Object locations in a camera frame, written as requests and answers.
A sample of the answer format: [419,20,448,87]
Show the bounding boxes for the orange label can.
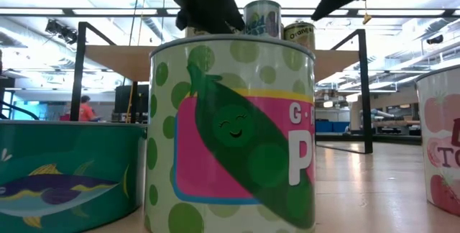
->
[282,21,316,51]

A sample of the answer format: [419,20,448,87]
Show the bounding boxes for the mixed label green can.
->
[243,0,283,40]

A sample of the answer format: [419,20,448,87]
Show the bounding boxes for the teal tuna fish can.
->
[0,119,147,233]

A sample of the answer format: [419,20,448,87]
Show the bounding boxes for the green peas can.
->
[143,34,317,233]

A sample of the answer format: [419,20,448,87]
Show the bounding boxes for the blue storage bin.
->
[315,120,350,134]

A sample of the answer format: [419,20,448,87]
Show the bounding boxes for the black ceiling track lights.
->
[45,19,80,45]

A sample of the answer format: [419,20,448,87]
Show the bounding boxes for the person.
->
[78,95,101,122]

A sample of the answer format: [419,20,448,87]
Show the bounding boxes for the white pink tomato can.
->
[415,64,460,216]

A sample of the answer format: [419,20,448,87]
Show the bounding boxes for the black curved railing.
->
[0,99,40,121]

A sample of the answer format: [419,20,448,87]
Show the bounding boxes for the black overhead cable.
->
[127,0,144,46]

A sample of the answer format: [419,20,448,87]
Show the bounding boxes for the black overhead frame bar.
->
[0,6,460,19]

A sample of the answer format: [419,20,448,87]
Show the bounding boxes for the wooden shelf black metal frame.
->
[70,21,374,155]

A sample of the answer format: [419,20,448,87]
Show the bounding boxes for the black table edge frame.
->
[315,134,422,146]

